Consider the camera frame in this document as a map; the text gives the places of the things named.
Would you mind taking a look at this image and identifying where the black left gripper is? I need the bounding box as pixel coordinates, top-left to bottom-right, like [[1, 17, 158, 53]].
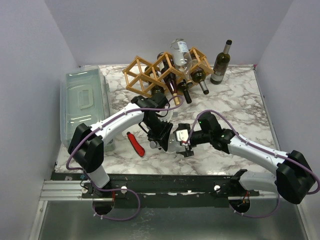
[[144, 115, 174, 152]]

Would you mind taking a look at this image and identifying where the red bottle gold foil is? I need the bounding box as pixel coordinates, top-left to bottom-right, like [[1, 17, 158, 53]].
[[158, 58, 181, 106]]

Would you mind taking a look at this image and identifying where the red black utility knife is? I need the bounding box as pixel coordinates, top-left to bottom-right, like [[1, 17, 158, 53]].
[[126, 131, 146, 158]]

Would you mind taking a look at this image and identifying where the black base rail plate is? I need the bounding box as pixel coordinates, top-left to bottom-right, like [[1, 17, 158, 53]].
[[51, 172, 259, 213]]

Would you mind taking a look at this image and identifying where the dark bottle black neck middle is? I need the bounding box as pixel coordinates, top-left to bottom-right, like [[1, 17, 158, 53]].
[[177, 79, 192, 104]]

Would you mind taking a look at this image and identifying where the green bottle silver foil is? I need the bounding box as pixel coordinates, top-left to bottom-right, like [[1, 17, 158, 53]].
[[190, 67, 209, 95]]

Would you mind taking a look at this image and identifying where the dark bottle black neck left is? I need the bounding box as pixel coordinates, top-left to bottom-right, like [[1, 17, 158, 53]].
[[144, 66, 165, 96]]

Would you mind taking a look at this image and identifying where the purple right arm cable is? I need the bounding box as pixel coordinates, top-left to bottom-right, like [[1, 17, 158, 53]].
[[187, 109, 320, 219]]

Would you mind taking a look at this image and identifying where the clear tall bottle blue label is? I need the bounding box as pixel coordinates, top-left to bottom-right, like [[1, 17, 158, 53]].
[[170, 38, 193, 89]]

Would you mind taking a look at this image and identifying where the clear squat glass bottle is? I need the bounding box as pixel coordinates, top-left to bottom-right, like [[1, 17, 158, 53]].
[[149, 130, 186, 154]]

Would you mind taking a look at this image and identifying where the clear plastic storage box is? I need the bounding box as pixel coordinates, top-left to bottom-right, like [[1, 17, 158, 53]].
[[60, 66, 112, 148]]

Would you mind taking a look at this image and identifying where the wooden wine rack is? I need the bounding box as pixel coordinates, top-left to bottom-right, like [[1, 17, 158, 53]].
[[122, 47, 215, 100]]

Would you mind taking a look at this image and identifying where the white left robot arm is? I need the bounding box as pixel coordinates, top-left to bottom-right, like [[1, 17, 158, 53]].
[[68, 93, 173, 198]]

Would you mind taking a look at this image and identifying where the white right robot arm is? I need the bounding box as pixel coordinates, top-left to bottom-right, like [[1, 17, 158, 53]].
[[174, 110, 320, 205]]

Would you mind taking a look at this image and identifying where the green wine bottle brown label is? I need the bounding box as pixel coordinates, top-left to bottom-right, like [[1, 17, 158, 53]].
[[210, 39, 232, 85]]

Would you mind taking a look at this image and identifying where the dark bottle black neck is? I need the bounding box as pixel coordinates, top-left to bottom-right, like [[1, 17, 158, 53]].
[[177, 79, 192, 104], [144, 66, 165, 96]]

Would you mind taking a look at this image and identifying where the aluminium extrusion rail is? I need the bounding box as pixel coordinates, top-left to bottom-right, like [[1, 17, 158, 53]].
[[39, 179, 88, 201]]

